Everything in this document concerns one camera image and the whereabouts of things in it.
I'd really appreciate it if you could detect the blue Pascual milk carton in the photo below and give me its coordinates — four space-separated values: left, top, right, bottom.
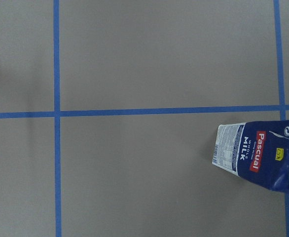
212 120 289 194

